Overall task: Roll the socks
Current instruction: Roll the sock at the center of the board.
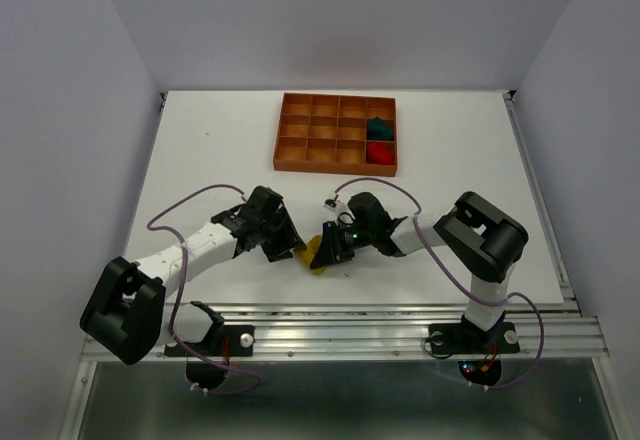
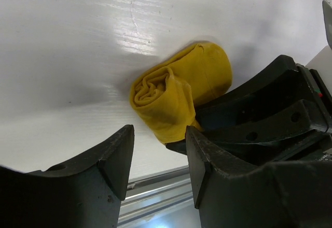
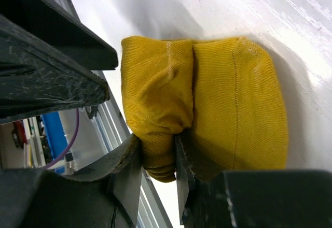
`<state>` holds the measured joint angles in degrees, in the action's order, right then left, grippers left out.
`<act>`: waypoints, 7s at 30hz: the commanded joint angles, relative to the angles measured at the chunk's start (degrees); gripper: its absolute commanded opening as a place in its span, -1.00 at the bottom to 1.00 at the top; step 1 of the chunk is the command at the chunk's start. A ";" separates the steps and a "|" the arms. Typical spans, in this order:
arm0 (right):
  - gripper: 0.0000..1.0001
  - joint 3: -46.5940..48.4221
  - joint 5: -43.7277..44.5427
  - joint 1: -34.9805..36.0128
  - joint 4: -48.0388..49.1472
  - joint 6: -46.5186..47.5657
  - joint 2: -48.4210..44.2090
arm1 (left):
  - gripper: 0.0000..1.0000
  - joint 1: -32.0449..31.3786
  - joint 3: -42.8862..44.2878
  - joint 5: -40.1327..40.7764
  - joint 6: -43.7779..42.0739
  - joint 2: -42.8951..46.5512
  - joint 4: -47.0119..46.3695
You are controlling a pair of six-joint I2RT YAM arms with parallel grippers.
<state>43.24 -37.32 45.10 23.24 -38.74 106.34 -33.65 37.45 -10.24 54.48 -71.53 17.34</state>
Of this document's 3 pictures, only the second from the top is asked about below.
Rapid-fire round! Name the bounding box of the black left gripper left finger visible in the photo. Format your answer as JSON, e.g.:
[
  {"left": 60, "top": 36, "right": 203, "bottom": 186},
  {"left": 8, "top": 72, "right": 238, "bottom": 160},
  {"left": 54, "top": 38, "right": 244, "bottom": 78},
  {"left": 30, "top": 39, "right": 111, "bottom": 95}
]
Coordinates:
[{"left": 1, "top": 125, "right": 134, "bottom": 227}]

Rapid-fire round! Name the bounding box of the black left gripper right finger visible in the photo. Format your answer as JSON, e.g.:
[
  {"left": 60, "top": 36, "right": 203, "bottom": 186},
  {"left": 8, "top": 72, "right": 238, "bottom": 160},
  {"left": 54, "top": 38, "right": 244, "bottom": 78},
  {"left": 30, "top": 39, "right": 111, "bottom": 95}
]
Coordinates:
[{"left": 186, "top": 126, "right": 331, "bottom": 227}]

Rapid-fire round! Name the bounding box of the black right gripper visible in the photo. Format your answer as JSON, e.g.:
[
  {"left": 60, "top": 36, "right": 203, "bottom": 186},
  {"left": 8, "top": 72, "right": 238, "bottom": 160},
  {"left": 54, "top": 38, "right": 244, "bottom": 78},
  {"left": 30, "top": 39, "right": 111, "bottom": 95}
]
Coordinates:
[{"left": 165, "top": 54, "right": 332, "bottom": 161}]

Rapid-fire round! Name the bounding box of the yellow sock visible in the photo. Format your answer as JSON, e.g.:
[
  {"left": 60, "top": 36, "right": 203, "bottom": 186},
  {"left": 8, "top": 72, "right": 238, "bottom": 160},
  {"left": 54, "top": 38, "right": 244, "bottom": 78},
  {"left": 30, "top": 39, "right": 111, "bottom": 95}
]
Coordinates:
[{"left": 129, "top": 42, "right": 232, "bottom": 145}]

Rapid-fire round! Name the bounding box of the aluminium mounting rail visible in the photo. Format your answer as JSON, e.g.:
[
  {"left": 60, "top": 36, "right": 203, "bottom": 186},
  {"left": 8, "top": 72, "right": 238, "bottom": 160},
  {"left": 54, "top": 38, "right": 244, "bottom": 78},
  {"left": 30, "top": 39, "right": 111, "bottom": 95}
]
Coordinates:
[{"left": 117, "top": 166, "right": 196, "bottom": 227}]

